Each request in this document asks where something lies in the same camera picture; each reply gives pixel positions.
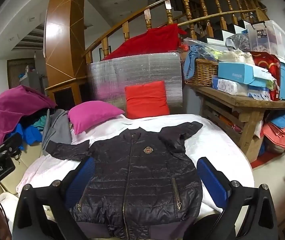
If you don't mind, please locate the magenta pillow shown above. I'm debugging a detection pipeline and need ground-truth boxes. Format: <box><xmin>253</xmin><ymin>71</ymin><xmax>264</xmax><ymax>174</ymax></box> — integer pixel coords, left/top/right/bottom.
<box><xmin>67</xmin><ymin>100</ymin><xmax>125</xmax><ymax>135</ymax></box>

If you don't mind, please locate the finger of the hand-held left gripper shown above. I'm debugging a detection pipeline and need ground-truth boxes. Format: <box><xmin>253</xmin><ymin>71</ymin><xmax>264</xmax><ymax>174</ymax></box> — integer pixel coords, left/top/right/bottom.
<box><xmin>0</xmin><ymin>132</ymin><xmax>23</xmax><ymax>157</ymax></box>

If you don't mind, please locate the silver foil mat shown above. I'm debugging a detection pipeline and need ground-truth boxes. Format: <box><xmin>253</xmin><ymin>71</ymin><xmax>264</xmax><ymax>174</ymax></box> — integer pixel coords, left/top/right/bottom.
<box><xmin>86</xmin><ymin>51</ymin><xmax>184</xmax><ymax>117</ymax></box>

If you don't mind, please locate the wicker basket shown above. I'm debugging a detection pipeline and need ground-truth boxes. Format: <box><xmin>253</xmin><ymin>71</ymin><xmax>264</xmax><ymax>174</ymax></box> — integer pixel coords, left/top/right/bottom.
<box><xmin>183</xmin><ymin>59</ymin><xmax>219</xmax><ymax>87</ymax></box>

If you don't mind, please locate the magenta cloth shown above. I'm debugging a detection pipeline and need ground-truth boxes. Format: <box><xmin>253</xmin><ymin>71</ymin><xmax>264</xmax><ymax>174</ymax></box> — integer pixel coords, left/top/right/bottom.
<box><xmin>0</xmin><ymin>84</ymin><xmax>58</xmax><ymax>147</ymax></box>

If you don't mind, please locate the red pillow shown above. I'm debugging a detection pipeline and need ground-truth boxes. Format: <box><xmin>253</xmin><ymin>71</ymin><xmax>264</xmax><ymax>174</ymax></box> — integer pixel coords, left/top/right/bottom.
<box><xmin>124</xmin><ymin>81</ymin><xmax>170</xmax><ymax>120</ymax></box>

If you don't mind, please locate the blue garment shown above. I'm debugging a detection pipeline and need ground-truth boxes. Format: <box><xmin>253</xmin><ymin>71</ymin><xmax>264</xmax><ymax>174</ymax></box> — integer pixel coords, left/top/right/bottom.
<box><xmin>12</xmin><ymin>124</ymin><xmax>43</xmax><ymax>146</ymax></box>

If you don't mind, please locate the flat cardboard sheet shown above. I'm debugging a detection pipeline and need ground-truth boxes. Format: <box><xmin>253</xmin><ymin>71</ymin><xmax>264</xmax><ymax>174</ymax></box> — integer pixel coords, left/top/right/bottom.
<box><xmin>251</xmin><ymin>152</ymin><xmax>285</xmax><ymax>180</ymax></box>

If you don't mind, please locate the beige sofa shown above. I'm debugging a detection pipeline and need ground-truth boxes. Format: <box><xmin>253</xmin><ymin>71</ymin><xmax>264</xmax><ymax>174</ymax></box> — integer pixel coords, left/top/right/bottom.
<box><xmin>0</xmin><ymin>125</ymin><xmax>45</xmax><ymax>205</ymax></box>

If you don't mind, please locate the light blue cloth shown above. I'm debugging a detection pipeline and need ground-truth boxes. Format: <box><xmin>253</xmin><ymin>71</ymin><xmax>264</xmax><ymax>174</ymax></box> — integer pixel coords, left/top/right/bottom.
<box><xmin>184</xmin><ymin>45</ymin><xmax>219</xmax><ymax>80</ymax></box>

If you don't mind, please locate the cream bundle in plastic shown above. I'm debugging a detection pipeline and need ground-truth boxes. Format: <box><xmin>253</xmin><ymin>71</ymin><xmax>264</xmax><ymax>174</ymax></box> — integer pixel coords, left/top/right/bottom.
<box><xmin>219</xmin><ymin>49</ymin><xmax>255</xmax><ymax>65</ymax></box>

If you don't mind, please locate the black puffer jacket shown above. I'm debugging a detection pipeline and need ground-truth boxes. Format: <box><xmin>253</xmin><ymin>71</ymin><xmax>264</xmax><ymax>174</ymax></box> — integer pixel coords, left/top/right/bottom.
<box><xmin>45</xmin><ymin>121</ymin><xmax>203</xmax><ymax>240</ymax></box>

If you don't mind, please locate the black cable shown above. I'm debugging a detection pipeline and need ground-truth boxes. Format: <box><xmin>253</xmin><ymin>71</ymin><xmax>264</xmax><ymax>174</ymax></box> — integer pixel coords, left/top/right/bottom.
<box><xmin>0</xmin><ymin>196</ymin><xmax>9</xmax><ymax>220</ymax></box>

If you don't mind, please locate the toilet paper pack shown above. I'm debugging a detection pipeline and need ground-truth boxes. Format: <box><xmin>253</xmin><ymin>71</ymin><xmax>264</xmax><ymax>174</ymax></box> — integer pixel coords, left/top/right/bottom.
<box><xmin>212</xmin><ymin>77</ymin><xmax>270</xmax><ymax>101</ymax></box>

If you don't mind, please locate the wooden table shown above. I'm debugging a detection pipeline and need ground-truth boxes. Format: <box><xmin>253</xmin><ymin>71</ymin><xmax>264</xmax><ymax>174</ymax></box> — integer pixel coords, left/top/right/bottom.
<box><xmin>186</xmin><ymin>82</ymin><xmax>285</xmax><ymax>163</ymax></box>

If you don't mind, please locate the wooden stair railing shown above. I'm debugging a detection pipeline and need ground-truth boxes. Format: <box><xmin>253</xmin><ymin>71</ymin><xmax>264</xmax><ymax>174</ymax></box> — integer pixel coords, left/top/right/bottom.
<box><xmin>82</xmin><ymin>0</ymin><xmax>270</xmax><ymax>64</ymax></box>

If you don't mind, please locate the light blue tissue box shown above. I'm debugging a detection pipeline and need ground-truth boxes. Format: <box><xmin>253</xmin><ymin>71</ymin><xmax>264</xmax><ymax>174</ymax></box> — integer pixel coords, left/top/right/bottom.
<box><xmin>218</xmin><ymin>61</ymin><xmax>274</xmax><ymax>88</ymax></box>

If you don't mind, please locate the teal garment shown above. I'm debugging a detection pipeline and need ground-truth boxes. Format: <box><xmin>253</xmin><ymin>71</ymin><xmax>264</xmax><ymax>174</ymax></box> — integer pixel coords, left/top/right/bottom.
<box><xmin>31</xmin><ymin>115</ymin><xmax>46</xmax><ymax>132</ymax></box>

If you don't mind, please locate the clear plastic storage box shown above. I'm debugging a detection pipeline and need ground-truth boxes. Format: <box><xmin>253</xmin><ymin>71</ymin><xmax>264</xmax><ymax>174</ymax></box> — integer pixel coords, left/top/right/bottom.
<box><xmin>246</xmin><ymin>20</ymin><xmax>285</xmax><ymax>67</ymax></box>

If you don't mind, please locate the wooden column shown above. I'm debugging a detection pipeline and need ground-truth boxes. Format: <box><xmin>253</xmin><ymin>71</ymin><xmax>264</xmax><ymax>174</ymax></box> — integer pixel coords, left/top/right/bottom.
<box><xmin>44</xmin><ymin>0</ymin><xmax>88</xmax><ymax>93</ymax></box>

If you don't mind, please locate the white blanket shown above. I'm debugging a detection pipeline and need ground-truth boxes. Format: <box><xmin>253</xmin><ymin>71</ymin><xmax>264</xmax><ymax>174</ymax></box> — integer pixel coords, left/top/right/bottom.
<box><xmin>16</xmin><ymin>113</ymin><xmax>255</xmax><ymax>230</ymax></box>

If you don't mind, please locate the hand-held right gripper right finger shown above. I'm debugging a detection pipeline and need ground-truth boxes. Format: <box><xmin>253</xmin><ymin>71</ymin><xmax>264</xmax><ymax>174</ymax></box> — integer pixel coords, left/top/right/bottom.
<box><xmin>197</xmin><ymin>157</ymin><xmax>279</xmax><ymax>240</ymax></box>

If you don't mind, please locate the stack of folded cloths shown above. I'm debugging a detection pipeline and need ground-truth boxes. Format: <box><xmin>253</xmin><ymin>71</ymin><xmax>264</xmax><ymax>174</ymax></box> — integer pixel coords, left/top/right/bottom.
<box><xmin>263</xmin><ymin>111</ymin><xmax>285</xmax><ymax>153</ymax></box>

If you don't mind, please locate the grey garment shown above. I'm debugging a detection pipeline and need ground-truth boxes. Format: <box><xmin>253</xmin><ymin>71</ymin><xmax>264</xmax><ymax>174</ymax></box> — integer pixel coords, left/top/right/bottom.
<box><xmin>42</xmin><ymin>109</ymin><xmax>72</xmax><ymax>157</ymax></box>

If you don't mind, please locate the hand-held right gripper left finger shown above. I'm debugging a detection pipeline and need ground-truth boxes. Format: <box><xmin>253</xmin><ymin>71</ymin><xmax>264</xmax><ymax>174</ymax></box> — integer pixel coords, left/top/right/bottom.
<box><xmin>12</xmin><ymin>157</ymin><xmax>96</xmax><ymax>240</ymax></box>

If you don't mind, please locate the red cloth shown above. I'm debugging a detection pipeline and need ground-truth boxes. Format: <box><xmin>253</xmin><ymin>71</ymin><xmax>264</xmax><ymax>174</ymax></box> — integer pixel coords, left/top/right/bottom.
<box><xmin>102</xmin><ymin>23</ymin><xmax>187</xmax><ymax>61</ymax></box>

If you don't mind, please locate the red box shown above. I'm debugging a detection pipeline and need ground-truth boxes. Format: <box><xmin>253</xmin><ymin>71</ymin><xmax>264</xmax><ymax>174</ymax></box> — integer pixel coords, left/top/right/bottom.
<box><xmin>251</xmin><ymin>51</ymin><xmax>281</xmax><ymax>102</ymax></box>

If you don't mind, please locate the dark patterned plastic bag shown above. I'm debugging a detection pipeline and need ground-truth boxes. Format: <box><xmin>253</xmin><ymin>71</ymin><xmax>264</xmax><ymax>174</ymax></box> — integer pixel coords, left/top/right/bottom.
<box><xmin>226</xmin><ymin>33</ymin><xmax>251</xmax><ymax>52</ymax></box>

